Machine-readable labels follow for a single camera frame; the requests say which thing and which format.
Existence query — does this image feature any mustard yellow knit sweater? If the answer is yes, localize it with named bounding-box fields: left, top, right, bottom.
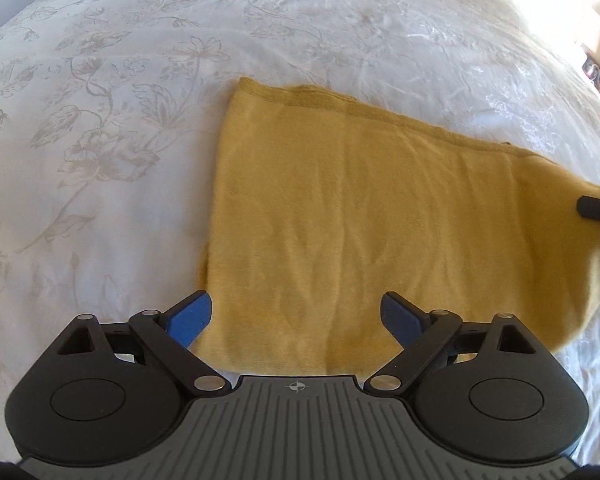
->
left=194, top=78, right=600, bottom=377

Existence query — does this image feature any right nightstand with clutter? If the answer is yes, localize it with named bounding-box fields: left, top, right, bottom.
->
left=582, top=50, right=600, bottom=92

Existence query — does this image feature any white floral bedspread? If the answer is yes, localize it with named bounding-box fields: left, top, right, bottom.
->
left=0, top=0, right=600, bottom=460

